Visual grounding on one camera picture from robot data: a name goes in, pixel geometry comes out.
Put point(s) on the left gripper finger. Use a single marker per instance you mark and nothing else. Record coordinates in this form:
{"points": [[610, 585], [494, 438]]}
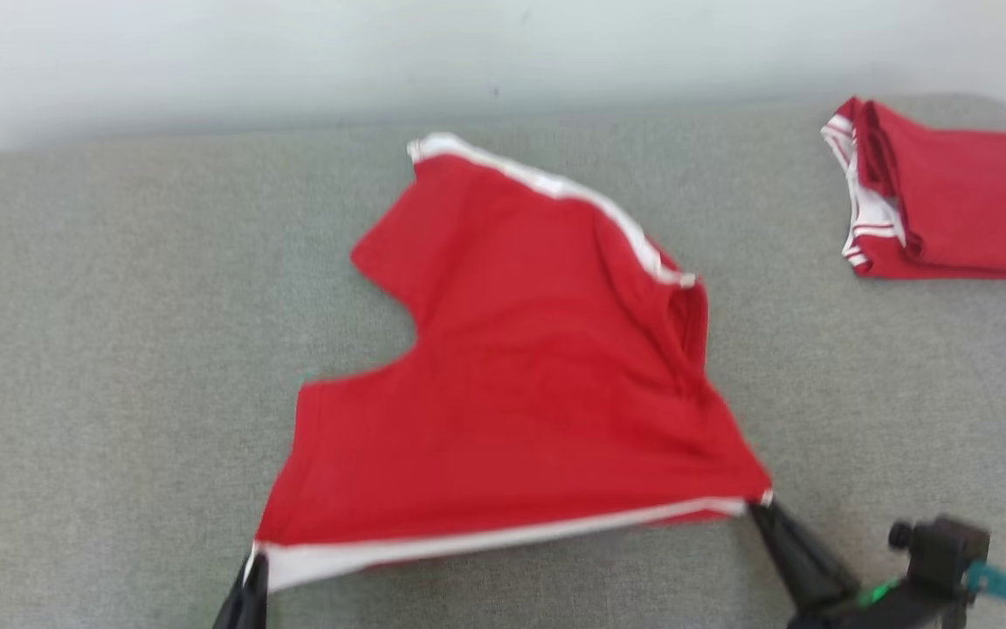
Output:
{"points": [[232, 607], [257, 607]]}

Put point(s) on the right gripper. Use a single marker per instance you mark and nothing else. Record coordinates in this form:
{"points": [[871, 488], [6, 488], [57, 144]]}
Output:
{"points": [[878, 613]]}

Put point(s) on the red shorts with white stripe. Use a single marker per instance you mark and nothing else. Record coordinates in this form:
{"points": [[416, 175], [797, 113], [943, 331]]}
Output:
{"points": [[520, 393]]}

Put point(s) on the red Bulls basketball jersey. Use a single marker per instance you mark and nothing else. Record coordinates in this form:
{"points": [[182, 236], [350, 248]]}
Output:
{"points": [[966, 210]]}

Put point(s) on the grey fabric sofa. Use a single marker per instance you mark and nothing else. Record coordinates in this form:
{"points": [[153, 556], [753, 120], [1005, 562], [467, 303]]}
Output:
{"points": [[119, 349]]}

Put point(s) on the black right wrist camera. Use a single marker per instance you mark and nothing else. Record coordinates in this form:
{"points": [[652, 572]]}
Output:
{"points": [[944, 550]]}

